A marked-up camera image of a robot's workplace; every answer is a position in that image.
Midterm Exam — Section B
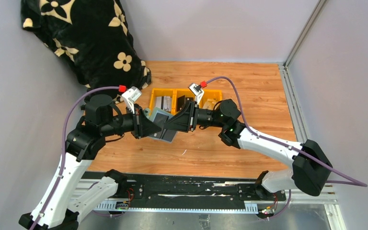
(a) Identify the black floral blanket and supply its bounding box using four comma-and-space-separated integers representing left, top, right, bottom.
20, 0, 152, 98

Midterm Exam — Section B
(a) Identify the left yellow plastic bin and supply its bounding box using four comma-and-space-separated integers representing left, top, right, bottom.
149, 88, 177, 115

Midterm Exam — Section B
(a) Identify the silver cards stack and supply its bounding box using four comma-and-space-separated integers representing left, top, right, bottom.
155, 96, 172, 112

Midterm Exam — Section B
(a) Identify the purple cable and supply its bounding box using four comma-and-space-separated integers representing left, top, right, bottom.
28, 85, 127, 230
200, 76, 368, 187

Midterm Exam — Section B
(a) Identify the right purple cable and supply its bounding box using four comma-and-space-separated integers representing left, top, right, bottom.
200, 76, 368, 187

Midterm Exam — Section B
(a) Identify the black cards stack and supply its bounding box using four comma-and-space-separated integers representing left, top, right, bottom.
176, 95, 192, 112

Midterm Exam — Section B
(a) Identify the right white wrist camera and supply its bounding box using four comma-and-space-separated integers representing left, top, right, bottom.
188, 83, 205, 104

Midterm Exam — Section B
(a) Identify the aluminium frame post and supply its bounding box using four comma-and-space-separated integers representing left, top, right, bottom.
284, 0, 328, 67

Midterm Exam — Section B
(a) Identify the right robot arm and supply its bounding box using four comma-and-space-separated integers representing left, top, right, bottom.
163, 99, 332, 198

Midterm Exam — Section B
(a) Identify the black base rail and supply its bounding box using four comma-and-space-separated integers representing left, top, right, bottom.
94, 174, 289, 215

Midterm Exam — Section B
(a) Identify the green card holder wallet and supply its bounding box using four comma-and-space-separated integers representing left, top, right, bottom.
143, 107, 178, 144

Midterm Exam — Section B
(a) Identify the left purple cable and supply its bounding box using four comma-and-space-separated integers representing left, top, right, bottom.
28, 85, 127, 230

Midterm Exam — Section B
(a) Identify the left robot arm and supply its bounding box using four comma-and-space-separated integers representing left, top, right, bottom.
19, 94, 161, 230

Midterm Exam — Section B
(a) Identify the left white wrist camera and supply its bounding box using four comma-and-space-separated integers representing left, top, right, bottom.
121, 87, 142, 114

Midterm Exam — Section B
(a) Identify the black credit card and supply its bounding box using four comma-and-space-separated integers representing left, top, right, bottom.
152, 114, 178, 143

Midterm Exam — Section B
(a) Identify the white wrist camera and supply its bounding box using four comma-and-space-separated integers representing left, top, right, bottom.
121, 87, 142, 114
188, 83, 205, 104

